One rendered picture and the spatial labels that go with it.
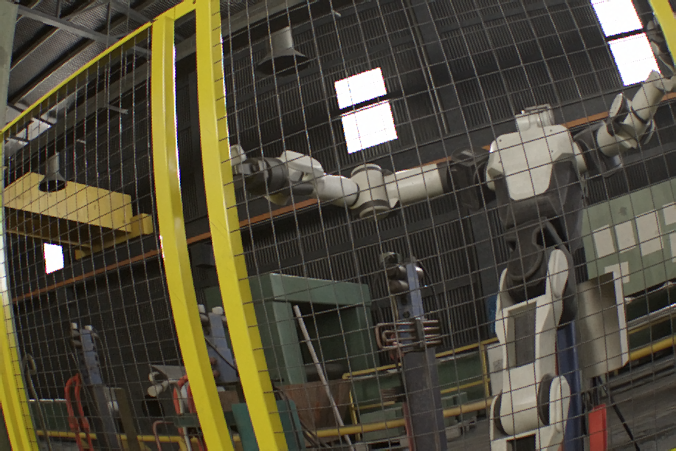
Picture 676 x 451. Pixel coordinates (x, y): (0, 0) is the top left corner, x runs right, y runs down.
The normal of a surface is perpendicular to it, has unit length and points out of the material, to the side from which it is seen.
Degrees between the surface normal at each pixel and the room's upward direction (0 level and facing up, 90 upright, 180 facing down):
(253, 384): 90
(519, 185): 58
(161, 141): 90
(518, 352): 80
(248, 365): 90
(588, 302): 90
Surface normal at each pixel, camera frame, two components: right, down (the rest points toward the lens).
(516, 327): -0.63, -0.23
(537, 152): -0.48, -0.62
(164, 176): -0.46, -0.12
